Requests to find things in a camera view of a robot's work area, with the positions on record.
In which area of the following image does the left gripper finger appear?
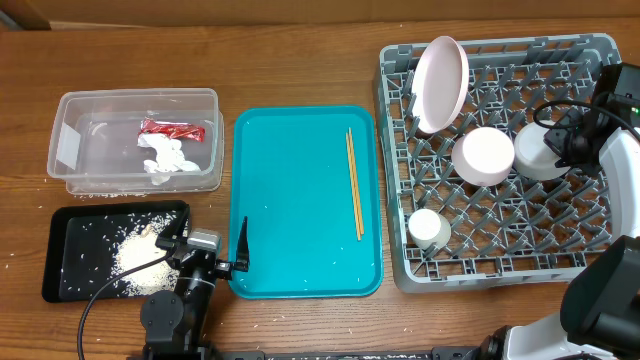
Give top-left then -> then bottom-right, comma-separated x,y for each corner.
236,216 -> 249,261
157,205 -> 190,245

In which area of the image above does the grey bowl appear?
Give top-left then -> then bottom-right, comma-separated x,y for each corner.
513,123 -> 570,181

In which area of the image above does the white napkin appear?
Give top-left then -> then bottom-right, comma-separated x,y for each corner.
137,133 -> 201,186

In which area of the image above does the pink bowl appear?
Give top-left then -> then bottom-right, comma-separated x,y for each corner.
451,127 -> 515,186

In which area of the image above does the red snack wrapper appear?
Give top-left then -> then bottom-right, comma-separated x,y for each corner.
140,117 -> 206,142

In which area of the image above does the large white plate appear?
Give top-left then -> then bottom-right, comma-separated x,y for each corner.
411,36 -> 469,134

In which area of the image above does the white cup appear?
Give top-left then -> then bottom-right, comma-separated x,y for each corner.
408,209 -> 451,250

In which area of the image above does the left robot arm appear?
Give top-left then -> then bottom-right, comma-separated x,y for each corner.
140,208 -> 250,359

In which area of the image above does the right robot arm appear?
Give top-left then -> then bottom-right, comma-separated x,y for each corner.
468,63 -> 639,359

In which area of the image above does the grey dishwasher rack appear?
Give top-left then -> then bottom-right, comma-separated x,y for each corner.
376,33 -> 622,293

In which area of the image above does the spilled rice pile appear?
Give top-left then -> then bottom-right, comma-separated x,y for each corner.
109,213 -> 178,297

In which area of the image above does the black plastic tray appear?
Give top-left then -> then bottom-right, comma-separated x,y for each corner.
41,200 -> 190,303

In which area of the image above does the clear plastic bin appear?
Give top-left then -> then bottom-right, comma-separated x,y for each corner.
47,88 -> 224,195

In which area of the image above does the teal serving tray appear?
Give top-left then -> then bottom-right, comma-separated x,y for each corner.
229,105 -> 384,299

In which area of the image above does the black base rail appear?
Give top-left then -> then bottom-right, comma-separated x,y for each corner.
127,346 -> 501,360

